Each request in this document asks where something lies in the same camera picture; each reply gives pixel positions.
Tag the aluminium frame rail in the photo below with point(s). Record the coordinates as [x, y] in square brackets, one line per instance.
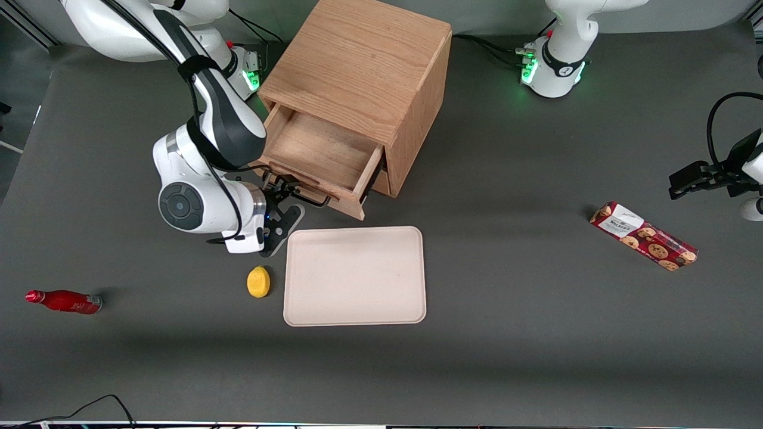
[36, 31]

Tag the yellow lemon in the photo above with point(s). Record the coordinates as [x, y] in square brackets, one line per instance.
[259, 282]

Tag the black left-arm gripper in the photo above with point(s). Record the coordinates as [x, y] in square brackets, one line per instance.
[728, 173]

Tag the red bottle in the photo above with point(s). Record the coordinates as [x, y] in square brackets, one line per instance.
[65, 302]

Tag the wooden drawer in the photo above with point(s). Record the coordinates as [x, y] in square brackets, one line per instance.
[316, 146]
[384, 183]

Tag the wooden drawer cabinet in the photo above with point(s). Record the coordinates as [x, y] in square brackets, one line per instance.
[357, 53]

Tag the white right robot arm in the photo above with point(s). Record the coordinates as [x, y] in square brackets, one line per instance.
[182, 205]

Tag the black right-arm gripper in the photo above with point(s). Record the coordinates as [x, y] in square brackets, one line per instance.
[278, 194]

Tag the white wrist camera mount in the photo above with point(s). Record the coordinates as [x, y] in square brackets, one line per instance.
[247, 241]

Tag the cream rectangular tray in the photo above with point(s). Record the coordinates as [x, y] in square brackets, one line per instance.
[354, 277]

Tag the red cookie box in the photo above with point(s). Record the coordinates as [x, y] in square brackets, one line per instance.
[647, 237]

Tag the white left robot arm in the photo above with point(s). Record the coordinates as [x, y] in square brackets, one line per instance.
[557, 77]

